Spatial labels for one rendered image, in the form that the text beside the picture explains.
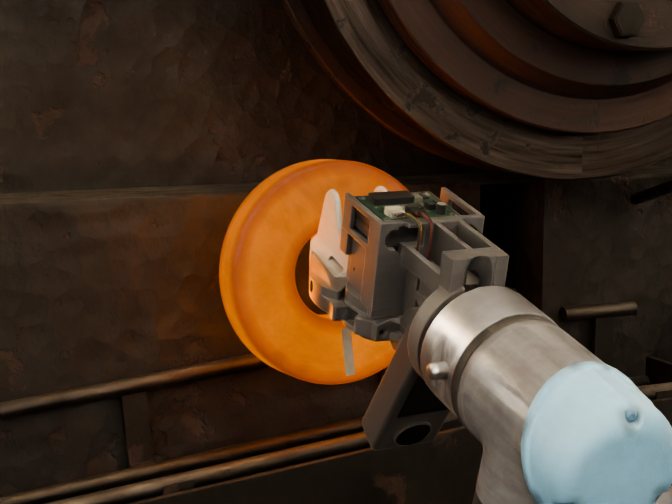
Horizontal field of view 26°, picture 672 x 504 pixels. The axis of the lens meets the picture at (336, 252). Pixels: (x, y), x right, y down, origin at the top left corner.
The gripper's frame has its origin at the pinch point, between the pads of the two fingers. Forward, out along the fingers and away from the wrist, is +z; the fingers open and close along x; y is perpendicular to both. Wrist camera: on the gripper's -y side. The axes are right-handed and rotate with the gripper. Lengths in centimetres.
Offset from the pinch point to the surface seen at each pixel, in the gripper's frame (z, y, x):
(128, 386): 4.8, -12.0, 12.6
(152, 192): 11.2, 0.2, 9.4
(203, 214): 9.2, -0.9, 6.1
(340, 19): 3.3, 15.0, -0.6
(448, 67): 0.8, 12.2, -8.0
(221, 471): -4.3, -14.3, 8.6
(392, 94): 2.0, 10.0, -4.5
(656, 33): -5.1, 16.0, -20.4
